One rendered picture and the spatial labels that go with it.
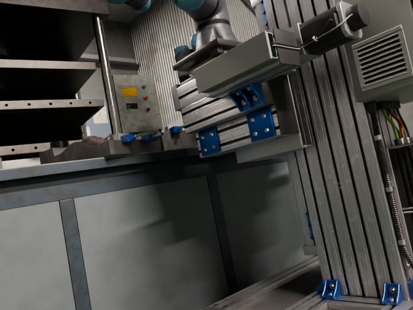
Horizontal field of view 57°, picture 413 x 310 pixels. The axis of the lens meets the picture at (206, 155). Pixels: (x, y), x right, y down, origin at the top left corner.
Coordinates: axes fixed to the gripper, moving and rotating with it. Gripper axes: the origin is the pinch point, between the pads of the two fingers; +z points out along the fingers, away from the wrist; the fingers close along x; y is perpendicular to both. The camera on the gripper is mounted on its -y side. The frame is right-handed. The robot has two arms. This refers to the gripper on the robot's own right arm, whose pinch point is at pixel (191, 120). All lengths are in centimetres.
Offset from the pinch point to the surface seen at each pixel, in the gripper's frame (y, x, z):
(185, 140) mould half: 1.8, -6.2, 10.0
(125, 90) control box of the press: -81, 6, -48
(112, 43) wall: -346, 113, -235
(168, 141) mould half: 1.8, -14.6, 10.1
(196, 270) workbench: 0, -10, 66
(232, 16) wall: -152, 179, -176
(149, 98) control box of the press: -82, 22, -43
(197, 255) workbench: 0, -9, 60
